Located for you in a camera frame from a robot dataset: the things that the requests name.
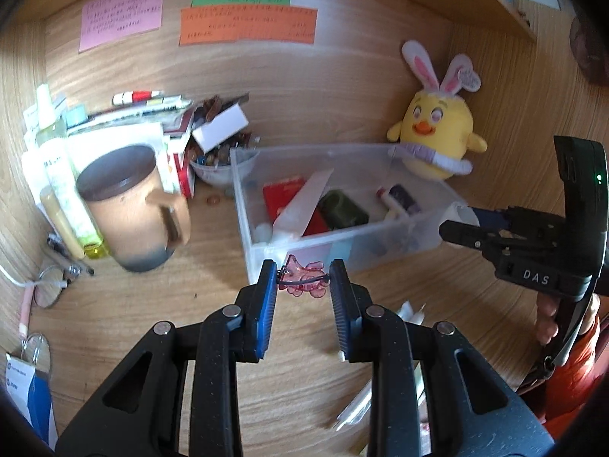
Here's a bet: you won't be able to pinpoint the pink paper note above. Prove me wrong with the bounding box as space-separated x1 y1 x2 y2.
78 0 164 53

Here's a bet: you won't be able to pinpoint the yellow chick plush toy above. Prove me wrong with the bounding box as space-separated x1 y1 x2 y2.
386 40 487 181

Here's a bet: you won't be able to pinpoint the white tape roll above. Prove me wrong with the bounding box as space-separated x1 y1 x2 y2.
441 201 480 227

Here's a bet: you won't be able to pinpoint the red white marker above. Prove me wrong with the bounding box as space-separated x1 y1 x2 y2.
112 90 163 106

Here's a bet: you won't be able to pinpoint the orange paper note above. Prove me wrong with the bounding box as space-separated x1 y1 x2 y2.
180 4 318 45

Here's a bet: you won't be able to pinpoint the round eyeglasses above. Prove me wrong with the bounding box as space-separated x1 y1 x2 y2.
19 265 67 374

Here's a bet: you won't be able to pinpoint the white cardboard box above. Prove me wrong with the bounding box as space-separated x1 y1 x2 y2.
192 104 249 153

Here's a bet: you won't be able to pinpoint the pink cream tube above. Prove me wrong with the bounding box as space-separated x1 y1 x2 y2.
271 169 333 241

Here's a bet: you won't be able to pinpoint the red lip balm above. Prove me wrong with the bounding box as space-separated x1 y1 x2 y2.
376 187 403 221

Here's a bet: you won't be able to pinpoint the pink bear keychain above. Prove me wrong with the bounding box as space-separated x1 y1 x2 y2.
278 255 329 298

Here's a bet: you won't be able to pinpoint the red packet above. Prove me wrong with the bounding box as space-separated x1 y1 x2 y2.
262 176 329 236

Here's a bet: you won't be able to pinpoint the white pink pen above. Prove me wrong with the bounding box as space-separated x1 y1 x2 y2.
332 381 371 431

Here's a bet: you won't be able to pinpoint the person right hand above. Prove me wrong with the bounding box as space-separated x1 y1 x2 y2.
534 292 602 346

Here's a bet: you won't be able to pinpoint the clear plastic organizer bin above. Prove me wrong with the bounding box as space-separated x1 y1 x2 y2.
231 144 478 282

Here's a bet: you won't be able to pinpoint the white bowl of trinkets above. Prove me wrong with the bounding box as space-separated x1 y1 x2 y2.
186 131 260 189

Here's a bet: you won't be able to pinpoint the brown mug with lid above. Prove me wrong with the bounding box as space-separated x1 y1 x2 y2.
77 144 192 272

